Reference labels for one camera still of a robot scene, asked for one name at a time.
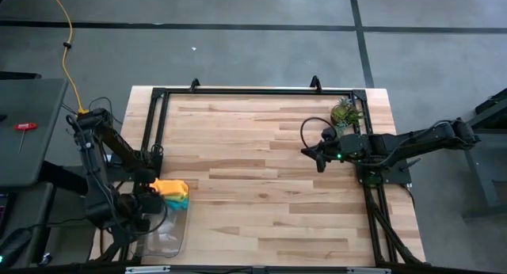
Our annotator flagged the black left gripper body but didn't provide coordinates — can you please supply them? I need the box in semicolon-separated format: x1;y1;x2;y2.
112;181;159;238

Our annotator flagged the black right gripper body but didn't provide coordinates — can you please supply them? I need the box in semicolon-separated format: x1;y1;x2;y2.
320;126;372;164

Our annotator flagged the orange microfiber towel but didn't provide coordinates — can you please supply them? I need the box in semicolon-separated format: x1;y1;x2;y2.
149;177;190;198

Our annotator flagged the blue microfiber towel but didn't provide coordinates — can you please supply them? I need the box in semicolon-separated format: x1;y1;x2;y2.
164;200;191;211

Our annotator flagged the potted succulent plant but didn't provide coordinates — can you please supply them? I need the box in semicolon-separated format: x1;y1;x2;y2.
330;97;366;129

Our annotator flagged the clear plastic bin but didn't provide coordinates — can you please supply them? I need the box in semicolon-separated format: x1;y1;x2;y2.
133;181;191;260

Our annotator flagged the black desk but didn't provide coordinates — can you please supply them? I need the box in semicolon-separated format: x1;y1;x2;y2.
0;158;108;269

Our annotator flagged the grey side table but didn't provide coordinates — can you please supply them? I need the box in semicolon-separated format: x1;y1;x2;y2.
0;78;69;188

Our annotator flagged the black rounded device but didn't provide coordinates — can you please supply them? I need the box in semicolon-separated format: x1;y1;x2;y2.
0;227;33;267

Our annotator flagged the grey metal side cart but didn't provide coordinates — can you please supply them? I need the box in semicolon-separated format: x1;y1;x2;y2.
436;86;507;219

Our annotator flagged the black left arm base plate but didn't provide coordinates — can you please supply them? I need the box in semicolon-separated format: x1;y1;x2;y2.
105;150;164;184

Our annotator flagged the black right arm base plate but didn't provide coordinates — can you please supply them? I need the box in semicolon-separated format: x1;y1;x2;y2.
354;152;421;187

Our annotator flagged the silver metal bracket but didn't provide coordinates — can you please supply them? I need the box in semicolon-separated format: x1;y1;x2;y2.
345;267;392;274
124;265;172;274

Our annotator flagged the black aluminium table frame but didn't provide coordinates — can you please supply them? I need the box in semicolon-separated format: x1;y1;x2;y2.
90;74;428;269

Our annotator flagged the red-handled hex key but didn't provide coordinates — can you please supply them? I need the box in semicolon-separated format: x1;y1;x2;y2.
12;122;39;154

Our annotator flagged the yellow extension cable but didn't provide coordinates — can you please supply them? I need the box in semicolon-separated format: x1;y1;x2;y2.
46;0;86;112

